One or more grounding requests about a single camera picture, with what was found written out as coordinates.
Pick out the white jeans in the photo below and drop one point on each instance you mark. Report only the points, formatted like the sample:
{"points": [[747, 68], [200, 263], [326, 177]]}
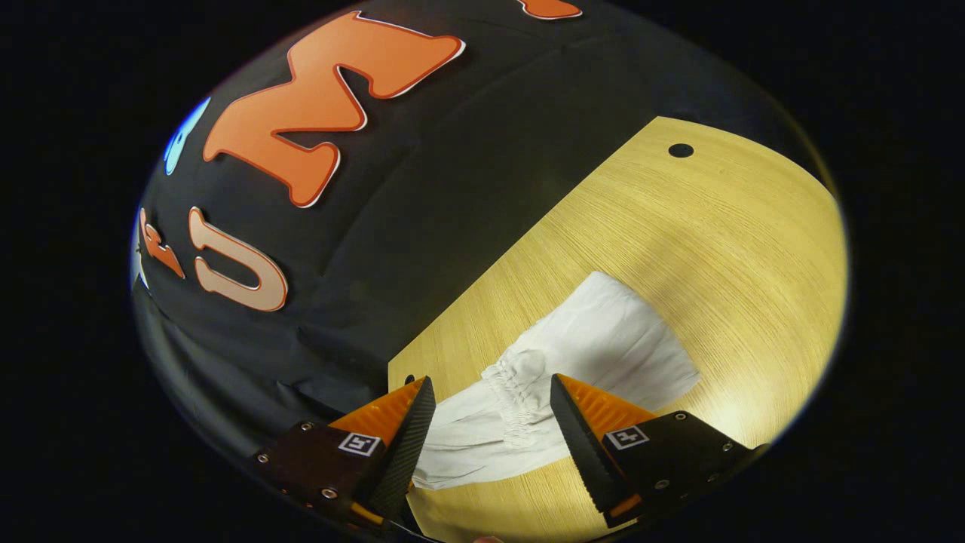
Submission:
{"points": [[603, 339]]}

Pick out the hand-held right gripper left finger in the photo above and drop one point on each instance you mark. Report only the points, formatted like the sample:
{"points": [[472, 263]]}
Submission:
{"points": [[403, 452]]}

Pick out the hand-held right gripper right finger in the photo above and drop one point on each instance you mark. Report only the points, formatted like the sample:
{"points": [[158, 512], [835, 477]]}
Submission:
{"points": [[584, 452]]}

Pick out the black backdrop cloth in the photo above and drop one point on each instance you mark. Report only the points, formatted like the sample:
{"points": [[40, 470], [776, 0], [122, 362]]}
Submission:
{"points": [[422, 226]]}

